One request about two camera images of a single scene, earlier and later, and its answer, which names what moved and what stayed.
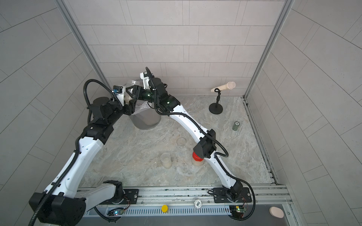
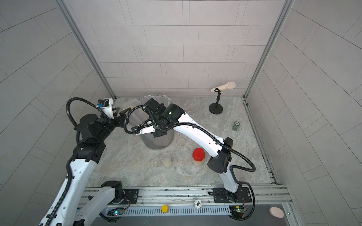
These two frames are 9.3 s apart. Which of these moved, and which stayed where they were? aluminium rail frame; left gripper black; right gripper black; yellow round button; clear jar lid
Moved: left gripper black; right gripper black
Stayed: clear jar lid; aluminium rail frame; yellow round button
